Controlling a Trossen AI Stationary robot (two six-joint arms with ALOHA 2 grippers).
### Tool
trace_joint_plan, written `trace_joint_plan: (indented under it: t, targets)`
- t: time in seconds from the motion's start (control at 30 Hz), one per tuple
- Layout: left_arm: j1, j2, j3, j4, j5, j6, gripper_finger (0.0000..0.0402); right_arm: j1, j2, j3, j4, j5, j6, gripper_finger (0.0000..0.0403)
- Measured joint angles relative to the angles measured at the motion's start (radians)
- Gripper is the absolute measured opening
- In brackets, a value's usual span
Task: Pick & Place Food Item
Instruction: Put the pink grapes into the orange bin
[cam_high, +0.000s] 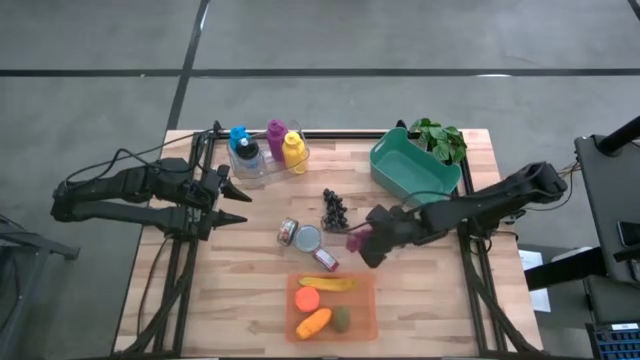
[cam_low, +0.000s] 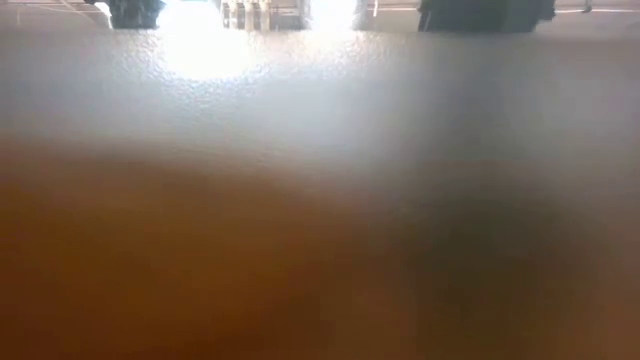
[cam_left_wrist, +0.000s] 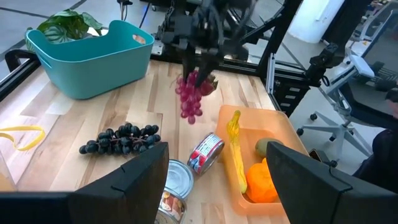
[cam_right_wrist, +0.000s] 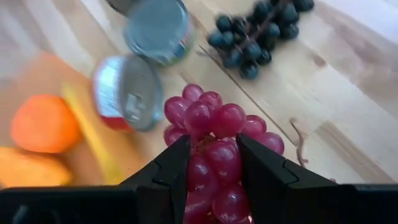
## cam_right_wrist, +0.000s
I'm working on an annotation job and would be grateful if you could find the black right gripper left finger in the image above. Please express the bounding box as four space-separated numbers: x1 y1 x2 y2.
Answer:
0 134 192 224

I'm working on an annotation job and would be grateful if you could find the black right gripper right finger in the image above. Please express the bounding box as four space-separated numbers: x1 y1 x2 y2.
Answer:
235 133 398 224

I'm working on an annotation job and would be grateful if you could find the yellow banana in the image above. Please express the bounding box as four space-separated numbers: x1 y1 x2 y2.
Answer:
60 82 126 185

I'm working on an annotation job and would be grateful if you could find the orange fruit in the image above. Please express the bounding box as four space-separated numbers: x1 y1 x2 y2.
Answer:
10 94 82 154

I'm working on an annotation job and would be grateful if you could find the red labelled can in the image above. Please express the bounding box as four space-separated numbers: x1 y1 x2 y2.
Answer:
91 54 165 133

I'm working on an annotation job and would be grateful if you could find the purple-red grape bunch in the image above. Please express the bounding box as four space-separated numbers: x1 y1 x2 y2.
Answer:
163 83 285 224

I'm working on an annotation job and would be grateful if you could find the black grape bunch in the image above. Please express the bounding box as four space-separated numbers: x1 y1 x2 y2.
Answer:
206 0 315 80

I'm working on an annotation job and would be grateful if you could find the can with silver lid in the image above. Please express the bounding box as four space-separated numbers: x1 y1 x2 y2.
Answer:
123 0 196 67

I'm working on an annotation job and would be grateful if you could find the orange translucent plastic tray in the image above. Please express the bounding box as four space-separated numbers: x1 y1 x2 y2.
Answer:
0 51 152 189

